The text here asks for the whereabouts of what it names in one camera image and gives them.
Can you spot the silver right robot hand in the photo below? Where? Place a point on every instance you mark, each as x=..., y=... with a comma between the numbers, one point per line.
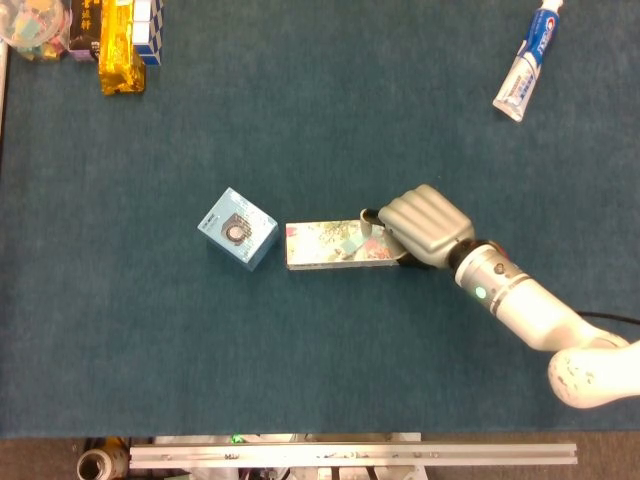
x=430, y=225

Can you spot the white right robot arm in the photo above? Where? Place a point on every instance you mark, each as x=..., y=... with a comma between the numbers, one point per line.
x=540, y=320

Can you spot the floral long box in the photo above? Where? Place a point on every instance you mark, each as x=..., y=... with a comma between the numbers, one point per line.
x=320, y=245

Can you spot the blue white toothpaste tube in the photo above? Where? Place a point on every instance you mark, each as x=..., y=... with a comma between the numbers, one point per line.
x=527, y=60

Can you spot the light blue cube box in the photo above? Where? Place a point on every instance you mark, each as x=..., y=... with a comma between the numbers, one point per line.
x=237, y=230

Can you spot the blue white checkered box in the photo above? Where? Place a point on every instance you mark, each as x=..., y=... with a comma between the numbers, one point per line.
x=150, y=30

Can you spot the dark brown snack packet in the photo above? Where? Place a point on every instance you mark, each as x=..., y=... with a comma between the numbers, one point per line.
x=86, y=25

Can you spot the teal felt table cloth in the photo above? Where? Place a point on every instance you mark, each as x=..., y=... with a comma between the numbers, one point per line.
x=320, y=350

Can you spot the gold foil package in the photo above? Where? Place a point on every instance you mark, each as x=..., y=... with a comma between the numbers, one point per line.
x=119, y=50

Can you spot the brown tape roll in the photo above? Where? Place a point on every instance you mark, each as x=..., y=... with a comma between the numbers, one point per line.
x=97, y=462

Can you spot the clear bag of colourful blocks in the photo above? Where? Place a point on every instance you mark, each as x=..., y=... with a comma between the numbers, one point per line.
x=32, y=27

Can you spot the aluminium profile rail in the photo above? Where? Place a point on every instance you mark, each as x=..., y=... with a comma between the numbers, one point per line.
x=350, y=455

